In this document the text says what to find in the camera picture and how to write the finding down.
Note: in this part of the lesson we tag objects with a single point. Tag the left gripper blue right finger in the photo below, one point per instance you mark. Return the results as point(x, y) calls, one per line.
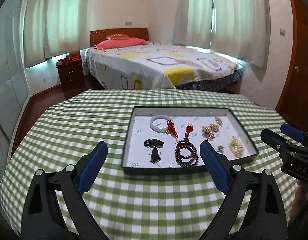
point(218, 166)

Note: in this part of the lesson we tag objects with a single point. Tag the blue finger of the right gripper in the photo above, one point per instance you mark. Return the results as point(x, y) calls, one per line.
point(292, 132)
point(272, 139)

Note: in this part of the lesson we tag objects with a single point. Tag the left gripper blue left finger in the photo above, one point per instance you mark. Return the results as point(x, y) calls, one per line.
point(89, 166)

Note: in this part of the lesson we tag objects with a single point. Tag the red knot gold charm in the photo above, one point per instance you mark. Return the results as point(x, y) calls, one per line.
point(171, 129)

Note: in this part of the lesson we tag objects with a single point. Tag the white jade bangle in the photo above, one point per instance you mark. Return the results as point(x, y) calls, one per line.
point(159, 123)

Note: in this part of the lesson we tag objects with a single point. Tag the dark green jewelry tray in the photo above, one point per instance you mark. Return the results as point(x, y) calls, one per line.
point(149, 153)

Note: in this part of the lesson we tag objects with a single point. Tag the person's right hand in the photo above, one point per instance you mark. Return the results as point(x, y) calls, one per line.
point(302, 192)

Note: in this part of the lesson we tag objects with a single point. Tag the brown wooden door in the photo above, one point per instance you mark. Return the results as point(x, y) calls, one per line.
point(293, 102)

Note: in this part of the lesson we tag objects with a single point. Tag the green white checked tablecloth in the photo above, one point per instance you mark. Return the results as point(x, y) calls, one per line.
point(176, 207)

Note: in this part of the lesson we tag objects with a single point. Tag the dark wooden nightstand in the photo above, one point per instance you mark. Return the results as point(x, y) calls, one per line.
point(71, 77)

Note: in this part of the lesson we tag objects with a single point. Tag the red box on nightstand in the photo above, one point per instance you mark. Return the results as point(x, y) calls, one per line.
point(71, 57)

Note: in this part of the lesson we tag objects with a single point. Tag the glass wardrobe door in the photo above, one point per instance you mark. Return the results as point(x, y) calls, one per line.
point(13, 88)

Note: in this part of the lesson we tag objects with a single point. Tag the bed with patterned quilt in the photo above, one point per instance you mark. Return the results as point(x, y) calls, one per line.
point(156, 66)

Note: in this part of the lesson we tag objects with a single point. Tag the pink pillow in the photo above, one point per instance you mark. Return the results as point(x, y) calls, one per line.
point(112, 44)

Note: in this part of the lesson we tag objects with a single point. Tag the wooden headboard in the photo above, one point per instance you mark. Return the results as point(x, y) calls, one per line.
point(98, 36)

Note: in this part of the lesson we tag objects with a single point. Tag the orange patterned pillow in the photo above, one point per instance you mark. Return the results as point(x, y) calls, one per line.
point(117, 37)

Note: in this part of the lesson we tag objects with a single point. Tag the right white curtain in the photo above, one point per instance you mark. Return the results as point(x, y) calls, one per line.
point(237, 28)

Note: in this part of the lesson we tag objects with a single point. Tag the white curtain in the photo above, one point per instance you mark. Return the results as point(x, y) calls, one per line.
point(237, 28)
point(53, 28)

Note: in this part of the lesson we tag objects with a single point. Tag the left white curtain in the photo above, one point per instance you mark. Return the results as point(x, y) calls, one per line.
point(53, 28)

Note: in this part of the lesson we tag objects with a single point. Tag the wall light switch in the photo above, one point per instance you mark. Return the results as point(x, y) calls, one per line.
point(282, 32)

